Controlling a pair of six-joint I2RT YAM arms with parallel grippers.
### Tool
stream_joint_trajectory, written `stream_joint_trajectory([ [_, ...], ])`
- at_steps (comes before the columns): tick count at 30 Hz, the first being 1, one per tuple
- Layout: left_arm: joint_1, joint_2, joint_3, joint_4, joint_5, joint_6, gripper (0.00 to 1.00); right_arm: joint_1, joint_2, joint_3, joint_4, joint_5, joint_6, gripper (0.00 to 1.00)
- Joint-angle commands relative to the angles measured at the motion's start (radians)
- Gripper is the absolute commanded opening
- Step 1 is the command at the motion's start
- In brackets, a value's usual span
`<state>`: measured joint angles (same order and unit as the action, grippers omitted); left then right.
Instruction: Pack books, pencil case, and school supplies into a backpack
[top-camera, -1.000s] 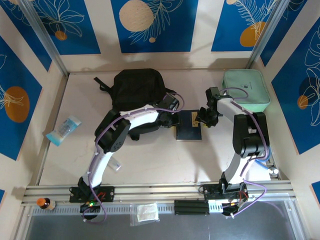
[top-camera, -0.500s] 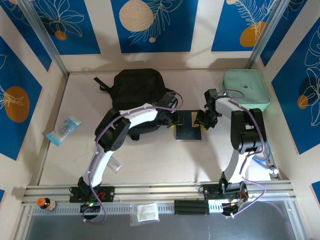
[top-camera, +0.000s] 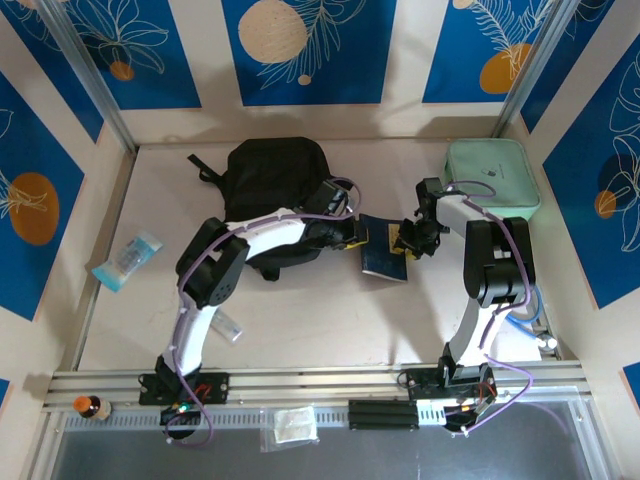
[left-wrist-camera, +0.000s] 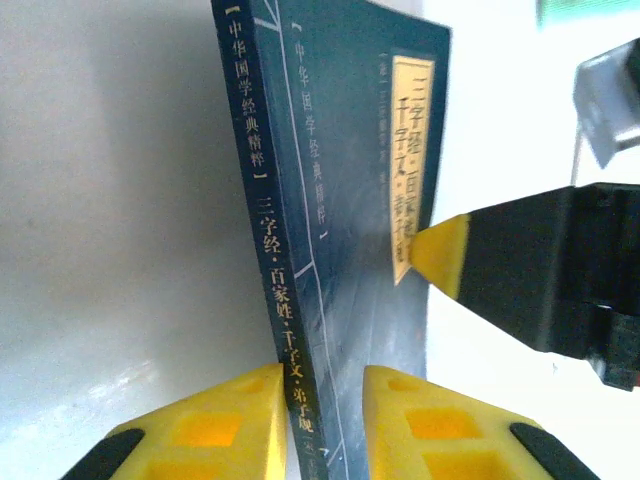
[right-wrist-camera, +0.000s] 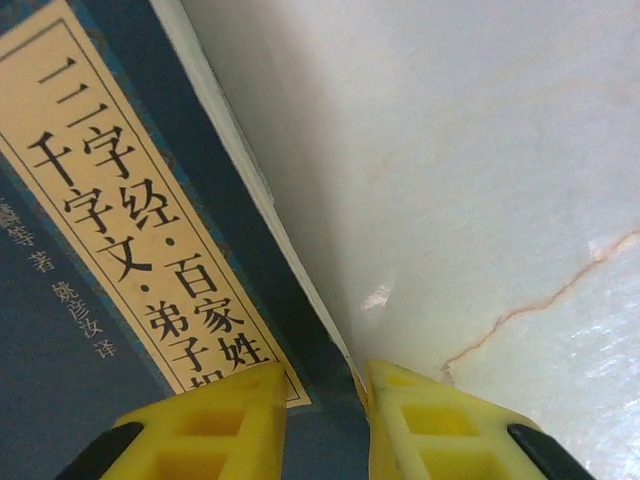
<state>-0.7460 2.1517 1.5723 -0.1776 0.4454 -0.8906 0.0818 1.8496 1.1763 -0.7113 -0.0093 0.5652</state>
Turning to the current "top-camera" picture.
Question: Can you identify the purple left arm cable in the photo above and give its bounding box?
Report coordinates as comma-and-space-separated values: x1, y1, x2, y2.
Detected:
162, 177, 362, 450

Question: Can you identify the clear plastic bag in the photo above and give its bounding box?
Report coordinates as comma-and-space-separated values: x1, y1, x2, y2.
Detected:
259, 405, 321, 454

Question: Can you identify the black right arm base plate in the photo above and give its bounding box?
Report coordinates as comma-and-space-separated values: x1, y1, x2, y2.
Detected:
398, 363, 500, 402

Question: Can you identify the brown bottle orange cap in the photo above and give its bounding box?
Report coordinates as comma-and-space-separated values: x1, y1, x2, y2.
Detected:
73, 394, 114, 422

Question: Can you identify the grey slotted cable duct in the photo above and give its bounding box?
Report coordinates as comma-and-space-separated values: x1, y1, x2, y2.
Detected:
63, 405, 351, 432

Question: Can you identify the aluminium frame post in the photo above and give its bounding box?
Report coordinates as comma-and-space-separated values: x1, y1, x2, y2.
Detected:
491, 0, 577, 140
35, 0, 140, 154

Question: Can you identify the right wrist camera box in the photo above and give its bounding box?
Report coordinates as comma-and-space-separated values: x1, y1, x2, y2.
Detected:
415, 177, 444, 204

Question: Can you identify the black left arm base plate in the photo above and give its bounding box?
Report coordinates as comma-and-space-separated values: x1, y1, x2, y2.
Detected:
138, 371, 232, 407

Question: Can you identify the dark blue book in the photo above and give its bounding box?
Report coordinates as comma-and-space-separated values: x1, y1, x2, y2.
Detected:
358, 213, 410, 284

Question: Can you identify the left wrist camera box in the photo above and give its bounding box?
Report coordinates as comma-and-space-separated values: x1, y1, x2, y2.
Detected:
303, 178, 352, 217

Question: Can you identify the black ribbed block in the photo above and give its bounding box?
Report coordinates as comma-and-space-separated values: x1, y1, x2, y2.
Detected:
347, 399, 419, 431

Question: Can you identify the aluminium mounting rail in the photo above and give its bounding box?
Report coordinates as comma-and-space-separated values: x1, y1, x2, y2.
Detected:
43, 360, 590, 415

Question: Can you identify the black backpack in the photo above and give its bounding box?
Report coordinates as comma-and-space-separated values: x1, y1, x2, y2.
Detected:
187, 137, 351, 282

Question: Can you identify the blue clear plastic packet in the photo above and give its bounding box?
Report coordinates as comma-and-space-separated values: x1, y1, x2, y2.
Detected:
91, 229, 165, 292

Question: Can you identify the mint green pencil case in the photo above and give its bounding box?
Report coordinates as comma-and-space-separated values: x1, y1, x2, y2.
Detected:
440, 139, 543, 222

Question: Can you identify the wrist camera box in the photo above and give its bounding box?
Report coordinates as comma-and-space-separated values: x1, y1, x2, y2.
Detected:
415, 177, 444, 204
303, 178, 352, 217

